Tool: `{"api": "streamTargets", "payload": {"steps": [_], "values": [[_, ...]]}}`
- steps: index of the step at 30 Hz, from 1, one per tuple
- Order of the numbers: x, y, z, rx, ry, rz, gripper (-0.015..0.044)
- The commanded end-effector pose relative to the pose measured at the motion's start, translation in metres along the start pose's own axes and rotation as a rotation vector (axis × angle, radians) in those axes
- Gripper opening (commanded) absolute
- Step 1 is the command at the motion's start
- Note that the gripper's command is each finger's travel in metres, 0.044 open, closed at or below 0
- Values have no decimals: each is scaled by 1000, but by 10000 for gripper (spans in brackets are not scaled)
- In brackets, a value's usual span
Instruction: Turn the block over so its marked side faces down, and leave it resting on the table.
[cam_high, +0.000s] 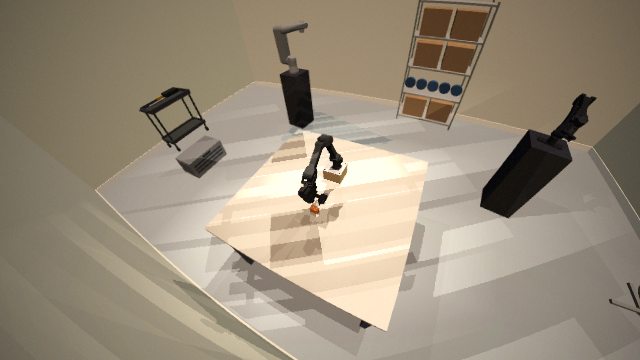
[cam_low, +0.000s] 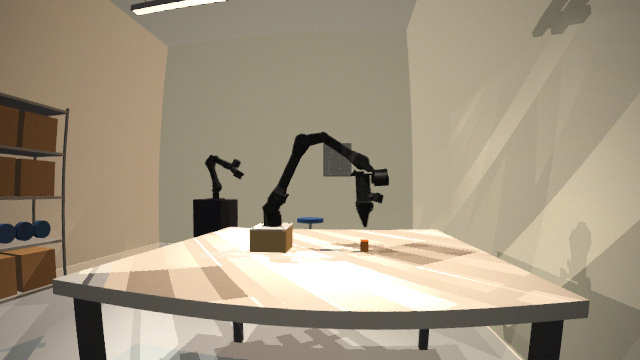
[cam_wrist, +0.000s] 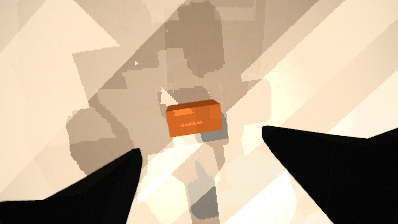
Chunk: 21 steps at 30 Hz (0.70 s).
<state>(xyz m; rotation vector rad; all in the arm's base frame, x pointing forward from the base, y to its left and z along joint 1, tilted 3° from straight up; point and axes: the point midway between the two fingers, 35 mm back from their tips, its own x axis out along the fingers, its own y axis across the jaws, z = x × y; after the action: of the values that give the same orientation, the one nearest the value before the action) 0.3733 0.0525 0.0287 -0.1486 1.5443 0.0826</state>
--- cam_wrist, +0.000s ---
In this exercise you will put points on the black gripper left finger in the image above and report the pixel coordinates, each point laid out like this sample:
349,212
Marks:
105,197

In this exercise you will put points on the orange block with dark square panel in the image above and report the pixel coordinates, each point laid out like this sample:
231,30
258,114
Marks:
194,117

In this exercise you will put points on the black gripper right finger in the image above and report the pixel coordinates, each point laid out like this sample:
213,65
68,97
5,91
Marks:
353,180

